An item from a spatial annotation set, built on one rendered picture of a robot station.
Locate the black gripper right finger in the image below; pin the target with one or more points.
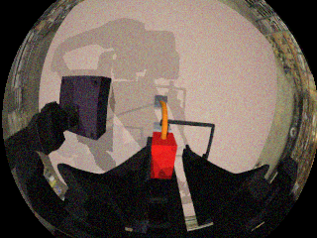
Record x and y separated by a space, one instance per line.
212 188

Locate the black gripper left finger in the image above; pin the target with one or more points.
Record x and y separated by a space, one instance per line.
120 188

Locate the red plug with orange cord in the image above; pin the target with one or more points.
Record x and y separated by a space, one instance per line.
163 157

